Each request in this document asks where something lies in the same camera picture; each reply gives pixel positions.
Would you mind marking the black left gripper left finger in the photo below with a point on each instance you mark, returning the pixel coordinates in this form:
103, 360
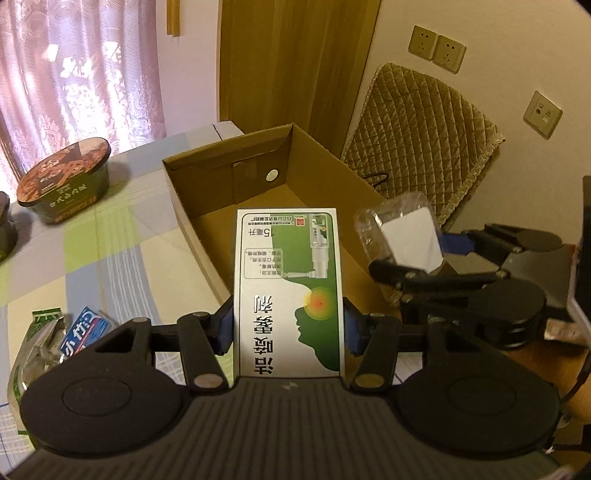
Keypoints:
203, 337

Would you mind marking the rectangular dark instant meal bowl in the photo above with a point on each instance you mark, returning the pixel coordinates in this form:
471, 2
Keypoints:
8, 231

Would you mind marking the olive quilted chair cushion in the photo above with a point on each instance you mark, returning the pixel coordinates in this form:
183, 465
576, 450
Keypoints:
418, 134

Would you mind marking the beige double wall socket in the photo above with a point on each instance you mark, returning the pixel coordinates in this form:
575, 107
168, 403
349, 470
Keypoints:
439, 49

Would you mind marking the round brown-lid instant noodle bowl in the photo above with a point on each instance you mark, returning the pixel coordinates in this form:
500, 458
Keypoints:
67, 181

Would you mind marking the pink patterned curtain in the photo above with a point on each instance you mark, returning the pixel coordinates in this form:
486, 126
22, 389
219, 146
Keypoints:
71, 70

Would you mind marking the wooden door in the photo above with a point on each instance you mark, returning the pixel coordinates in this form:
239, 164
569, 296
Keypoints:
298, 62

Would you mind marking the white item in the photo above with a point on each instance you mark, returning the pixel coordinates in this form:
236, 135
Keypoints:
403, 231

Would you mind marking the checkered blue green tablecloth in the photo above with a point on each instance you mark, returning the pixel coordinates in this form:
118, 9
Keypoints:
124, 257

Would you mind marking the green white medicine box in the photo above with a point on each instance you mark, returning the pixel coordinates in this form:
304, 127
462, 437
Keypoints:
287, 298

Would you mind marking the silver green tea bag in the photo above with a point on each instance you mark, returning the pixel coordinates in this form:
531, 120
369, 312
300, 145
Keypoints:
39, 352

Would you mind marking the beige single wall socket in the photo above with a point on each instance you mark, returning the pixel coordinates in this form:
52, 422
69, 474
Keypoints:
542, 115

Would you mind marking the blue label clear plastic box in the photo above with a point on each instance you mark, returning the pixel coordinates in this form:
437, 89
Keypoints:
88, 327

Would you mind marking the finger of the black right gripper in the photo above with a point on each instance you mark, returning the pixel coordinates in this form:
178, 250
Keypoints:
406, 272
496, 242

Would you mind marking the brown cardboard box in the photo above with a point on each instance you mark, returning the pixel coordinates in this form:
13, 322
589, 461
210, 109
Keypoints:
280, 167

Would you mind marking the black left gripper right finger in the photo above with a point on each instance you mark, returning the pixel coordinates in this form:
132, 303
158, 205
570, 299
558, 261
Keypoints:
372, 347

